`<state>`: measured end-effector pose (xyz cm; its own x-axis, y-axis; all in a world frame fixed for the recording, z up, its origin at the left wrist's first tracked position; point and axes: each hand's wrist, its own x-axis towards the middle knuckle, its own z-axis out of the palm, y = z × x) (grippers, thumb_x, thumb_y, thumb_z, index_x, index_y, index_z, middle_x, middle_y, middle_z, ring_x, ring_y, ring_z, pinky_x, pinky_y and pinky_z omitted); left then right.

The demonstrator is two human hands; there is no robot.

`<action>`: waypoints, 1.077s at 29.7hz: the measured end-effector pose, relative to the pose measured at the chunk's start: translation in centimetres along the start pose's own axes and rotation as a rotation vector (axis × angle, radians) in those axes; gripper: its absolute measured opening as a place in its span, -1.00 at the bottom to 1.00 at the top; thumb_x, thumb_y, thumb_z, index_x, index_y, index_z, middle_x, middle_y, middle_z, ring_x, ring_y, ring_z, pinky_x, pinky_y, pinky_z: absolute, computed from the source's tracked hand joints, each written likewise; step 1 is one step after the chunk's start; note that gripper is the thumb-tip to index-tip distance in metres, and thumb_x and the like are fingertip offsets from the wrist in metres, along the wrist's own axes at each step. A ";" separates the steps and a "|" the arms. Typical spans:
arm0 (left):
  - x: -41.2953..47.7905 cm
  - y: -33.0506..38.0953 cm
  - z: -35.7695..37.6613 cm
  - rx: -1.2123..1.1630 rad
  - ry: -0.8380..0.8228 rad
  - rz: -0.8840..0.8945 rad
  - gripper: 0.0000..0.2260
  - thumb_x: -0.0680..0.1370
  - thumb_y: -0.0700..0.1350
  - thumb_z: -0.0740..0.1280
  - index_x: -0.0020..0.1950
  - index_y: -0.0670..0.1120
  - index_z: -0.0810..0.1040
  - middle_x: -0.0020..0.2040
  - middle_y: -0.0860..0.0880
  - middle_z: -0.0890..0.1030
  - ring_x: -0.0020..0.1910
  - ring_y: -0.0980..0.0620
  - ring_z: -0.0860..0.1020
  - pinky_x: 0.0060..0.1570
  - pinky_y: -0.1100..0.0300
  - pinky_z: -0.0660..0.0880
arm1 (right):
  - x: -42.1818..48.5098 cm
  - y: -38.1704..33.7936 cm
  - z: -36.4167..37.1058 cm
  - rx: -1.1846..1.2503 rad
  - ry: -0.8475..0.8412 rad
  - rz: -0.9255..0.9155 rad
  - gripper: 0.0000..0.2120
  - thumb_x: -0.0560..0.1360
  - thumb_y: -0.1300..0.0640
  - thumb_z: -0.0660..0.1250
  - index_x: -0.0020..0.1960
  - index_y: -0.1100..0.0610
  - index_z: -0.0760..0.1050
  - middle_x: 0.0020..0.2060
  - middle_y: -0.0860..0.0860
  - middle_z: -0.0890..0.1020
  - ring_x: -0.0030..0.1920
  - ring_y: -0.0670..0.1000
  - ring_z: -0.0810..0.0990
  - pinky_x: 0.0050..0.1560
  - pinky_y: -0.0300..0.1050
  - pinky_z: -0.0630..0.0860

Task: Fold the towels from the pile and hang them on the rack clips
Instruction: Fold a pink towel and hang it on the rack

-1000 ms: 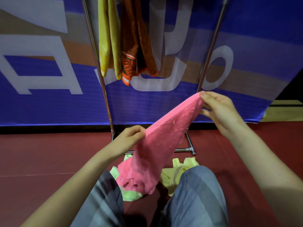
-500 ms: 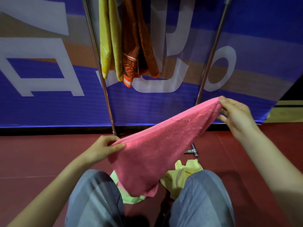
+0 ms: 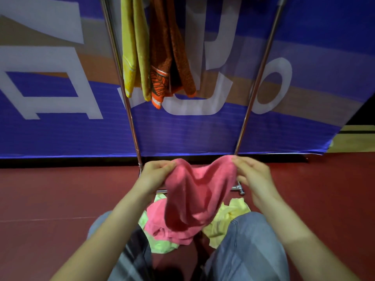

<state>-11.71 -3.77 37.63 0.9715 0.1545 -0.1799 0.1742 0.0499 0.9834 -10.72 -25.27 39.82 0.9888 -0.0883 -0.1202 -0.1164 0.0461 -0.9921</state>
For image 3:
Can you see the person's right hand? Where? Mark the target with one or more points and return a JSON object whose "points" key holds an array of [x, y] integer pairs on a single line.
{"points": [[257, 181]]}

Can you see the person's left hand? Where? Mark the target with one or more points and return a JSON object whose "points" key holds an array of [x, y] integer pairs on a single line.
{"points": [[153, 175]]}

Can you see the pink towel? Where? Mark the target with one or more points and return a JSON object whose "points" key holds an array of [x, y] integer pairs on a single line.
{"points": [[196, 196]]}

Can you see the pale yellow towel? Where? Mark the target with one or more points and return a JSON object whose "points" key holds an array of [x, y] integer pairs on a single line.
{"points": [[222, 219]]}

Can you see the light green towel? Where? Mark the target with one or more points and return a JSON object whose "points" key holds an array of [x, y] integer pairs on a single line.
{"points": [[161, 247]]}

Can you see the metal towel rack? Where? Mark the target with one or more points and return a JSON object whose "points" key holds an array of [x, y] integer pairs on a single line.
{"points": [[259, 73]]}

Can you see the orange brown patterned towel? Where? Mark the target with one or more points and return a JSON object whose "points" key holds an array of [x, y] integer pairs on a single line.
{"points": [[164, 49]]}

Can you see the yellow patterned towel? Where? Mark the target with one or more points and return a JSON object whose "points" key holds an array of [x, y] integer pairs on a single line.
{"points": [[134, 40]]}

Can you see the person's left forearm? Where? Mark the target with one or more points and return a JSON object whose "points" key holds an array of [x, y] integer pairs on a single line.
{"points": [[105, 239]]}

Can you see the person's right forearm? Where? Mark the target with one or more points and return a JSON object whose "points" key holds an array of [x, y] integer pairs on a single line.
{"points": [[304, 245]]}

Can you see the person's grey trousers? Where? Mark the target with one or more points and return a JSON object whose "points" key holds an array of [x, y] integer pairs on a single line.
{"points": [[252, 248]]}

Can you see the blue printed banner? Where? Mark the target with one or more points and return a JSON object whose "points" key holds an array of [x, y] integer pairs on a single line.
{"points": [[322, 40]]}

